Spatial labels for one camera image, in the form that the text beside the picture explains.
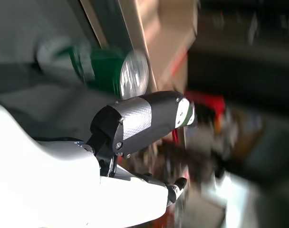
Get green drink can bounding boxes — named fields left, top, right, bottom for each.
left=36, top=40, right=150, bottom=101

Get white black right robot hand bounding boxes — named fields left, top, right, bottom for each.
left=0, top=90, right=198, bottom=228

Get red plastic object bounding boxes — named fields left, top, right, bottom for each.
left=173, top=94, right=226, bottom=145

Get brown cardboard box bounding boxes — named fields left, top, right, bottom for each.
left=80, top=0, right=200, bottom=95

